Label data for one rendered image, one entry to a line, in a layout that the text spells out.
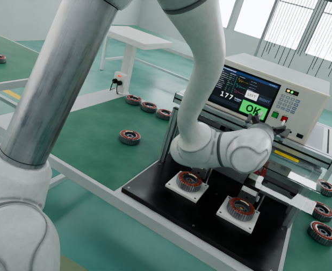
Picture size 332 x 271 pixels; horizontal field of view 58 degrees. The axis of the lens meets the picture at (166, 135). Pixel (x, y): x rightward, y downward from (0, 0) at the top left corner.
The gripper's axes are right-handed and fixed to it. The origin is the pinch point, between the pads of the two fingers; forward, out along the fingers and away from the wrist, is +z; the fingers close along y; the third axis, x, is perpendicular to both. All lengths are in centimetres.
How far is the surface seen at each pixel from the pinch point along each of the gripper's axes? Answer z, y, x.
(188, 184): -8.0, -19.4, -36.3
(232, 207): -7.8, 0.7, -36.6
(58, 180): 14, -111, -99
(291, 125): 9.4, 7.1, -1.2
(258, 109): 9.4, -6.8, -0.4
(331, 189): 57, 40, -40
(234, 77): 9.4, -20.3, 8.2
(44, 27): 317, -468, -92
